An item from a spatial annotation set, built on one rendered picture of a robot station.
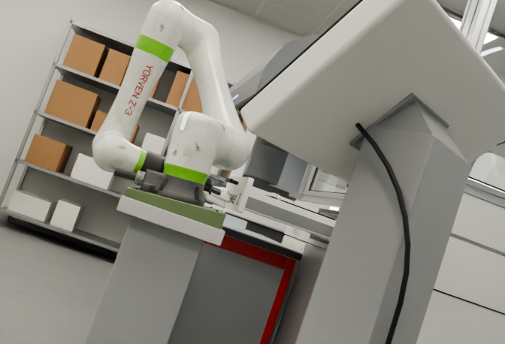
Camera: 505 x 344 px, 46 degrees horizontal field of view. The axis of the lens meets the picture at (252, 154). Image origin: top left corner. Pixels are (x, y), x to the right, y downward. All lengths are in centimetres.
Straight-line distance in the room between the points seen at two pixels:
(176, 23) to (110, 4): 461
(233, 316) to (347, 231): 120
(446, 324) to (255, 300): 74
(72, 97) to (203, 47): 396
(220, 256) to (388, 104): 121
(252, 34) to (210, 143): 480
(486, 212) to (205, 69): 92
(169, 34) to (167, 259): 68
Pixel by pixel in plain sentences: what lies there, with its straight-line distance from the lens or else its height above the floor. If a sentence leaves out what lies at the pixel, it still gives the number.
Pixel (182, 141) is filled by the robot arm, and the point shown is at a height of 95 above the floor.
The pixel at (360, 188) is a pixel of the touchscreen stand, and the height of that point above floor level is 91.
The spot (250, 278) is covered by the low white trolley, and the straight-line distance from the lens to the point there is 209.
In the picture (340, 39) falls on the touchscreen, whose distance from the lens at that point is 84.
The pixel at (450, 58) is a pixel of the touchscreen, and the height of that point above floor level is 114.
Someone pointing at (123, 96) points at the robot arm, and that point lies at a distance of 186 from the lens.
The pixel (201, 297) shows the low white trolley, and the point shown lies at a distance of 207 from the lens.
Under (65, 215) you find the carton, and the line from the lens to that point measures 579.
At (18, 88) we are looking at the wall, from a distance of 638.
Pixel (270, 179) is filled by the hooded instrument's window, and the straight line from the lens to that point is 280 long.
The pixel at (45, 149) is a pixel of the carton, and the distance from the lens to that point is 581.
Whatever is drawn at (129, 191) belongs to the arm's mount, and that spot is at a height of 77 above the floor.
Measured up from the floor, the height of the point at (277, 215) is 85.
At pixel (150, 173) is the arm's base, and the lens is 165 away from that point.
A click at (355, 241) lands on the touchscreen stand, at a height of 83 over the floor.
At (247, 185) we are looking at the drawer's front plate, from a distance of 179.
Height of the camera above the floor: 81
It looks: 6 degrees up
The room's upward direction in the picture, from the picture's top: 19 degrees clockwise
